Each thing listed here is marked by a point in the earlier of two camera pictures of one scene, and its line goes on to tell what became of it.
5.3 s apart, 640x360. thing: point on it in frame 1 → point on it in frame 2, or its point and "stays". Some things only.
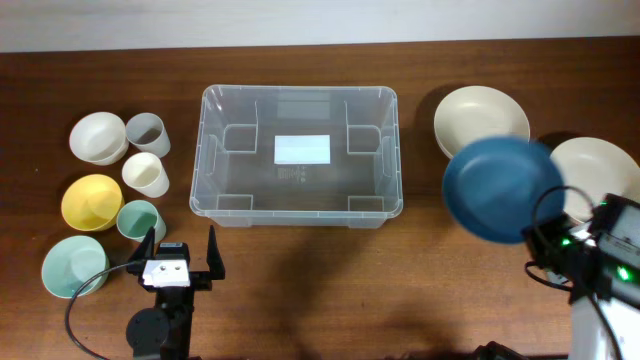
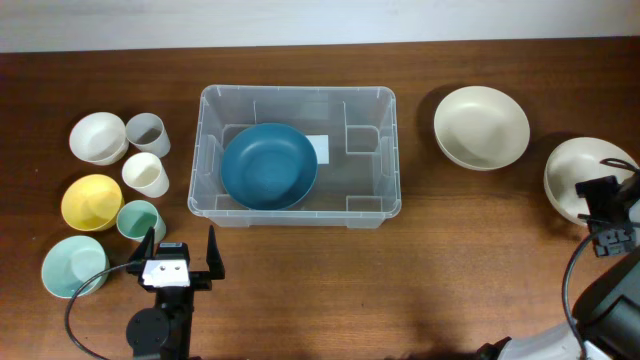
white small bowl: x=100 y=138 stays
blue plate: x=492 y=186 → x=268 y=166
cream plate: x=596 y=167 stays
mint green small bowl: x=69 y=261 stays
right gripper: x=535 y=236 → x=610 y=242
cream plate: x=475 y=112 stays
